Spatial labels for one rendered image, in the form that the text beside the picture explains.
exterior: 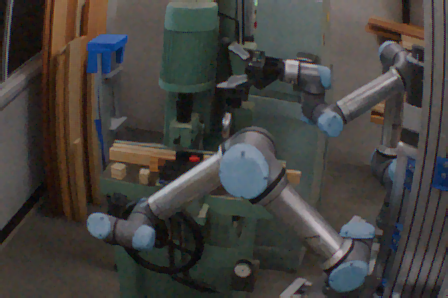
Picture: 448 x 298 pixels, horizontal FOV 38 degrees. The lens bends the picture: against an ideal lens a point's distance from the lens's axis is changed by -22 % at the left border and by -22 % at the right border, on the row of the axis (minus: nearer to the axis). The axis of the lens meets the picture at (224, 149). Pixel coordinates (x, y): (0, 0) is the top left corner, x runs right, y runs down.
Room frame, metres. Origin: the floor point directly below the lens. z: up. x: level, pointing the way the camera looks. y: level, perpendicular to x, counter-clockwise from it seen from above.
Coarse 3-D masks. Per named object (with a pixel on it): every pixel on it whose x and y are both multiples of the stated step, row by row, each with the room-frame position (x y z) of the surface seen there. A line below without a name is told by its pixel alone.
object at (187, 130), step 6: (192, 114) 2.56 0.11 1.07; (198, 114) 2.57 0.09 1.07; (174, 120) 2.50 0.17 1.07; (192, 120) 2.51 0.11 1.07; (198, 120) 2.56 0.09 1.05; (174, 126) 2.45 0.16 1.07; (180, 126) 2.45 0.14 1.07; (186, 126) 2.45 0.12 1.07; (192, 126) 2.47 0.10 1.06; (174, 132) 2.45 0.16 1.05; (180, 132) 2.44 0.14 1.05; (186, 132) 2.44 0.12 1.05; (192, 132) 2.45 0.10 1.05; (174, 138) 2.45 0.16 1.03; (186, 138) 2.44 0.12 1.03; (192, 138) 2.47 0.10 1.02; (180, 144) 2.44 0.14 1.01; (186, 144) 2.44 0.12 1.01
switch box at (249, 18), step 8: (240, 0) 2.74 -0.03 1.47; (248, 0) 2.74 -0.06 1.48; (256, 0) 2.82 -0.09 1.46; (240, 8) 2.74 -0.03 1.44; (248, 8) 2.74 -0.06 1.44; (240, 16) 2.74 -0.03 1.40; (248, 16) 2.74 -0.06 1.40; (240, 24) 2.74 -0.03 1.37; (248, 24) 2.74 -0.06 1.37; (240, 32) 2.74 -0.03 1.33; (248, 32) 2.74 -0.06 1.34
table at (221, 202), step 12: (108, 168) 2.45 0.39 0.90; (132, 168) 2.47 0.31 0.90; (144, 168) 2.48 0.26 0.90; (108, 180) 2.37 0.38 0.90; (120, 180) 2.37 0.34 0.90; (132, 180) 2.38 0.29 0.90; (156, 180) 2.39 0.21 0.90; (108, 192) 2.37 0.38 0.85; (120, 192) 2.36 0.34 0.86; (132, 192) 2.35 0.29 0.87; (144, 192) 2.34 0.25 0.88; (216, 192) 2.34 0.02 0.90; (204, 204) 2.31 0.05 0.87; (216, 204) 2.31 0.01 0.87; (228, 204) 2.30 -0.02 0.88; (240, 204) 2.30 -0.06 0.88; (192, 216) 2.22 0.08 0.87; (204, 216) 2.23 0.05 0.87; (252, 216) 2.29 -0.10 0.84; (264, 216) 2.28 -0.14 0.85
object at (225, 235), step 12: (156, 144) 2.92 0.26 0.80; (240, 216) 2.37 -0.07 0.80; (204, 228) 2.31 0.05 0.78; (216, 228) 2.31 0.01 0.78; (228, 228) 2.30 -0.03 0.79; (240, 228) 2.38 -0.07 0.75; (192, 240) 2.32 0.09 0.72; (204, 240) 2.31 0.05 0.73; (216, 240) 2.31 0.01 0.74; (228, 240) 2.30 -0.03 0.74
